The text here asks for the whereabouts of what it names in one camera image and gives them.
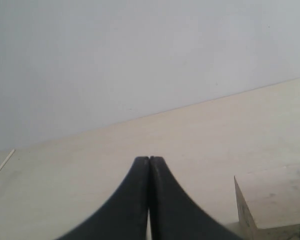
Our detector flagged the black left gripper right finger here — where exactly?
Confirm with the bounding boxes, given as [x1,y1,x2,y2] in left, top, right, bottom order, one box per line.
[148,156,240,240]

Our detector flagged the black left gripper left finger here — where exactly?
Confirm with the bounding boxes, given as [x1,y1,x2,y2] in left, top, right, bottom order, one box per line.
[59,156,150,240]

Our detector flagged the largest wooden cube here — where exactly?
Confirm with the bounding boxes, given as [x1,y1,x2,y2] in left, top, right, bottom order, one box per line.
[234,164,300,240]

